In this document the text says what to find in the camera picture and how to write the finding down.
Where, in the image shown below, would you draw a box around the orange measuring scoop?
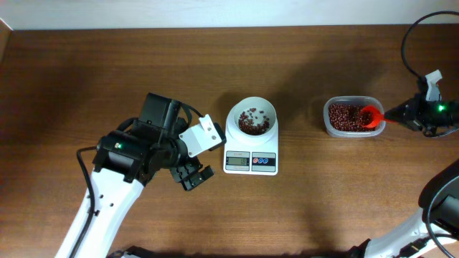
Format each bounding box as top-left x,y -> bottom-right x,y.
358,105 -> 395,128

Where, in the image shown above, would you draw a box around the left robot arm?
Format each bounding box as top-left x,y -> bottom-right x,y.
57,93 -> 226,257

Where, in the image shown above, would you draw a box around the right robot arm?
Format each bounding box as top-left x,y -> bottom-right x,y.
345,94 -> 458,258

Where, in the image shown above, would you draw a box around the white digital kitchen scale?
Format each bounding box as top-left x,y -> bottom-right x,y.
223,121 -> 279,176

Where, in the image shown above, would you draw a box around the clear plastic container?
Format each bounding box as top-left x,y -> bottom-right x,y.
323,96 -> 386,138

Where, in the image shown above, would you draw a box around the red beans in container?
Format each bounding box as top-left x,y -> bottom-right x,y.
328,104 -> 375,132

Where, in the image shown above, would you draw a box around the red beans in bowl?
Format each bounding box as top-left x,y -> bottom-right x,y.
237,107 -> 270,135

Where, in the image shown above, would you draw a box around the white bowl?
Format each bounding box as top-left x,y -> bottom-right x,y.
227,97 -> 278,139

